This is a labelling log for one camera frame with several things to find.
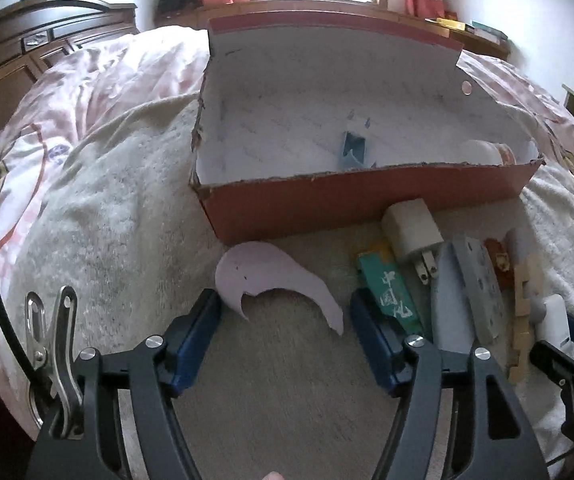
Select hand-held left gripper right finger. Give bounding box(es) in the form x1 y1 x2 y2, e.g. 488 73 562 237
349 287 550 480

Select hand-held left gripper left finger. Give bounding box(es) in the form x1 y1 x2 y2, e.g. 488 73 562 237
27 288 222 480

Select white tube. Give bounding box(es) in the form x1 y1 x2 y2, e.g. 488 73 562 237
529 294 572 346

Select green lighter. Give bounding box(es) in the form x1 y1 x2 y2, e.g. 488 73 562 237
357 242 425 336

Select notched wooden piece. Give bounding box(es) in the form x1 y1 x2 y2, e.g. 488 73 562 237
509 252 545 386

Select pale curved paper piece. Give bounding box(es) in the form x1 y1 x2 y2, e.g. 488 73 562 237
215 241 344 336

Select white charger plug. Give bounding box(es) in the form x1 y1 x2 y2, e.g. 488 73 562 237
381 198 442 286

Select red cardboard box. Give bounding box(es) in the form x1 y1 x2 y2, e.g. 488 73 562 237
189 14 545 246

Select grey plate with holes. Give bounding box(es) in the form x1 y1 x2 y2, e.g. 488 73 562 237
452 235 508 345

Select white plastic cylinder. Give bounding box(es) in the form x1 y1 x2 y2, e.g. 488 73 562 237
506 227 535 266

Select small orange figure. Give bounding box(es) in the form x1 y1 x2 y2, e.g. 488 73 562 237
484 238 515 292

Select steel spring clip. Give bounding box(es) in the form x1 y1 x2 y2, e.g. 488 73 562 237
26 285 86 441

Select white fleece blanket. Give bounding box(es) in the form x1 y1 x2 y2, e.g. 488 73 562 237
2 105 574 480

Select white tape roll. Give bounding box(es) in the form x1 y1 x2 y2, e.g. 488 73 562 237
459 139 502 166

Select pink printed quilt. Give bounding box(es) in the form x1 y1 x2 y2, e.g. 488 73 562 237
0 25 574 441

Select yellow book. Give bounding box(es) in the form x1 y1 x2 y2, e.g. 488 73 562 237
427 16 465 31

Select dark wooden headboard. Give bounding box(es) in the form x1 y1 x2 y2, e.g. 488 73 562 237
0 0 138 161

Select wooden windowsill cabinet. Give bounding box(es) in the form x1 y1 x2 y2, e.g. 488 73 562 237
154 0 512 61

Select dark bag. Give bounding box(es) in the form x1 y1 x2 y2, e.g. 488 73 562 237
156 0 198 16

